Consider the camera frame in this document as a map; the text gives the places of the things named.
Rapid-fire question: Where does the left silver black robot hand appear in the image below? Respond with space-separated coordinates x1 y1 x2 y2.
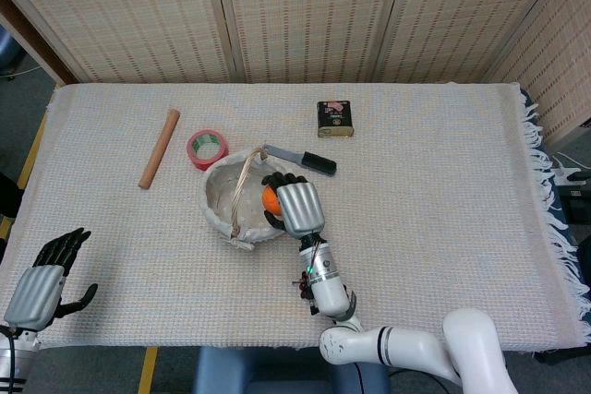
3 227 99 331

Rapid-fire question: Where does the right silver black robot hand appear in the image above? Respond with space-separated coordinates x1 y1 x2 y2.
260 171 327 239

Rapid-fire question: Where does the orange fruit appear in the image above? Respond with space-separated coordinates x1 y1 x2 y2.
261 185 283 217

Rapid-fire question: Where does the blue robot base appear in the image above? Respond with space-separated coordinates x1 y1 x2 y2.
192 346 393 394

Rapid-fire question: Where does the wicker basket with cloth liner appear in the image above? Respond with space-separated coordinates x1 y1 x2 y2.
204 145 294 253

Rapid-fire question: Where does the bunch of dark red grapes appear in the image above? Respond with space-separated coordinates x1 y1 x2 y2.
292 269 315 301

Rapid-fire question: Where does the dark green tin can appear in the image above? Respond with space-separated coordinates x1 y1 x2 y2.
316 100 356 139

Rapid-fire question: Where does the red adhesive tape roll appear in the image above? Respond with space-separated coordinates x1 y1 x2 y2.
186 130 230 173

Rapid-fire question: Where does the white woven tablecloth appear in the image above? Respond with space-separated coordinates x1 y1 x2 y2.
0 81 591 352

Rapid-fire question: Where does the wooden rolling pin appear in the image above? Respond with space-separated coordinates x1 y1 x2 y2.
139 108 180 190

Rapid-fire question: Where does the woven bamboo folding screen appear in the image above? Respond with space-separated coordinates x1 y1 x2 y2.
0 0 591 146

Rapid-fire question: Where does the black handled knife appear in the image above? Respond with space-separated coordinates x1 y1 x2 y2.
263 143 338 178

